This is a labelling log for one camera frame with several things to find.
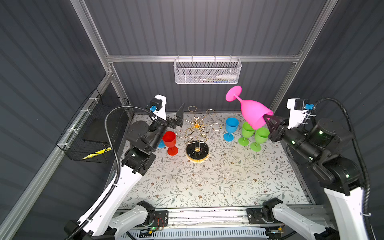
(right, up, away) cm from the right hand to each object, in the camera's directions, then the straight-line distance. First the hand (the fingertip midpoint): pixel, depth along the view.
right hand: (267, 117), depth 53 cm
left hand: (-35, +7, +4) cm, 36 cm away
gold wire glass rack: (-24, -17, +44) cm, 53 cm away
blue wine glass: (-46, -14, +36) cm, 60 cm away
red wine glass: (-41, -10, +36) cm, 56 cm away
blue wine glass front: (-3, -2, +39) cm, 39 cm away
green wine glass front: (+6, -6, +37) cm, 38 cm away
